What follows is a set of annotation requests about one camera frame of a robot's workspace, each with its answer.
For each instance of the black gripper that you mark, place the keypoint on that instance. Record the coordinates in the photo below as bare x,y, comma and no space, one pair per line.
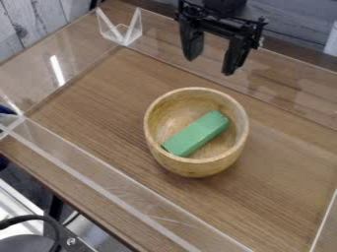
218,17

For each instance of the brown wooden bowl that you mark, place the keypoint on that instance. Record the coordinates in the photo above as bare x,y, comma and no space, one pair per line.
171,112

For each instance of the green rectangular block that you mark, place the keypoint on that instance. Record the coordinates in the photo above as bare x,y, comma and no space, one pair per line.
189,139

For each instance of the blue object at left edge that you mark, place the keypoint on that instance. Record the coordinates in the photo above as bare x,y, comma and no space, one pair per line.
6,110

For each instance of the black table leg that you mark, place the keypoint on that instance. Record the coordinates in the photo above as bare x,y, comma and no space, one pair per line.
55,208

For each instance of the clear acrylic enclosure walls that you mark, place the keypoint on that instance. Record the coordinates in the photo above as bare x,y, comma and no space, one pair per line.
81,88

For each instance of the grey metal bracket with screw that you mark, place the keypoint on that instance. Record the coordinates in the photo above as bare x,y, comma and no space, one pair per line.
70,242

